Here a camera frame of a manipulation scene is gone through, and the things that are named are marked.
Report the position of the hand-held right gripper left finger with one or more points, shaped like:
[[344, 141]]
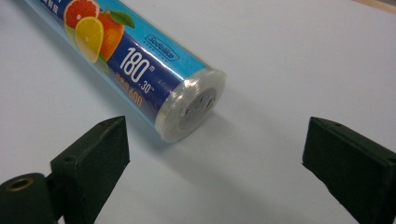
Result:
[[93, 161]]

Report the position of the blue plastic wrap roll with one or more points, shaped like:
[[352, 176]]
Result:
[[146, 62]]

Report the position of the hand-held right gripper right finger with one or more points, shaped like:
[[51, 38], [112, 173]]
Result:
[[348, 168]]

